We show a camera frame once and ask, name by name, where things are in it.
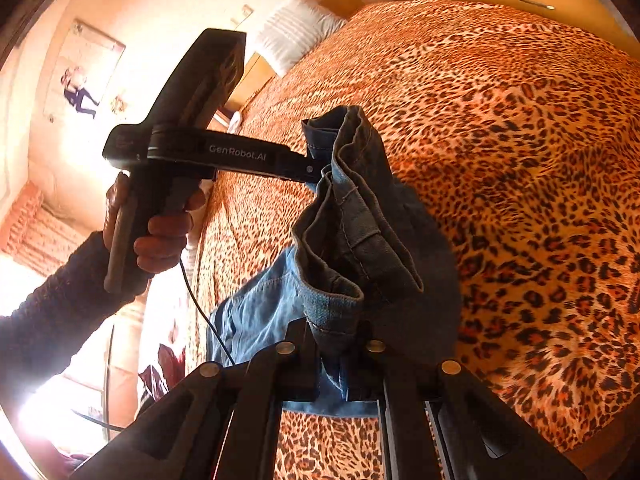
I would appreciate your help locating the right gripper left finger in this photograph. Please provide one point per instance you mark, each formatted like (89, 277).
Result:
(218, 422)

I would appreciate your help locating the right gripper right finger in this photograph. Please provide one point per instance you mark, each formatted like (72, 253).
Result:
(440, 422)

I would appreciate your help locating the blue denim jeans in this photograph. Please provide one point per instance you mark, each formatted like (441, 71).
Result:
(365, 250)

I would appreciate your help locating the left forearm dark sleeve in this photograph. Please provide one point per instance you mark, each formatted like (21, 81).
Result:
(41, 336)

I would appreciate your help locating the person's left hand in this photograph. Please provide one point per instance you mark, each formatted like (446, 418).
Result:
(162, 246)

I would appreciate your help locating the wooden bedside table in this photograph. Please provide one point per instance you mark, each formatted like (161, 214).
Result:
(257, 73)

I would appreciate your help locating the patterned window curtain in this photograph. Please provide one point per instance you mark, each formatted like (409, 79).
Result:
(33, 237)

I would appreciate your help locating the light blue striped pillow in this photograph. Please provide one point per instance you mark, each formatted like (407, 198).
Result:
(294, 30)

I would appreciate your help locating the leopard print bedspread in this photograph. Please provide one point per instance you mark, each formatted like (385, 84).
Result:
(521, 137)

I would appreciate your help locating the wall picture frame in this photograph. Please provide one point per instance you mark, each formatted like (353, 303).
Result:
(81, 81)

